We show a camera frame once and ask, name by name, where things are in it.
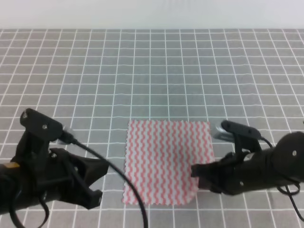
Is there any black left camera cable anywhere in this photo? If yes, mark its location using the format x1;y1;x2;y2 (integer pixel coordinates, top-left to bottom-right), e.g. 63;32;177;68
9;135;149;228

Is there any pink white wavy towel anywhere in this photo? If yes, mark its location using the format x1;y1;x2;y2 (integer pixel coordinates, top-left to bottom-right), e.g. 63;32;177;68
125;120;215;205

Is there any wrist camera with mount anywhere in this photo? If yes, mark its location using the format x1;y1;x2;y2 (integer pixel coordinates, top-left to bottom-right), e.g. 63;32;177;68
18;108;76;153
211;120;262;157

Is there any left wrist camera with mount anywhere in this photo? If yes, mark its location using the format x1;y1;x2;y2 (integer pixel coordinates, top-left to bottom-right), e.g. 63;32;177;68
18;108;76;153

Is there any black camera cable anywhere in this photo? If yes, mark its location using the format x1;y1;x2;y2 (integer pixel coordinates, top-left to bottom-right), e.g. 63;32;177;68
258;136;304;216
9;135;149;228

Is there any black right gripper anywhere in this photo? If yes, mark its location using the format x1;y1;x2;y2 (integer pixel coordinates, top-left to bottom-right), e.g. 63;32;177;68
190;152;264;196

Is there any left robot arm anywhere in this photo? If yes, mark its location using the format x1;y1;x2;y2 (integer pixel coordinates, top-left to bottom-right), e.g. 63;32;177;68
0;131;109;214

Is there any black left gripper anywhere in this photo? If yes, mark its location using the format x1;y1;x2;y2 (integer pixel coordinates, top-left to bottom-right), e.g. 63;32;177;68
14;147;109;209

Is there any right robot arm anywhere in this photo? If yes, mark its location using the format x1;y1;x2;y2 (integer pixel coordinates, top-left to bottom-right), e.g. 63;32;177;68
190;132;304;195

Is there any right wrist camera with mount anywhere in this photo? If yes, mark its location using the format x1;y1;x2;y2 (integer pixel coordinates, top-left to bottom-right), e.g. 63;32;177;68
211;120;262;157

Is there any black right camera cable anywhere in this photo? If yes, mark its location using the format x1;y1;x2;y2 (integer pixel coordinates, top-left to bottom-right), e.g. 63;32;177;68
258;136;304;216

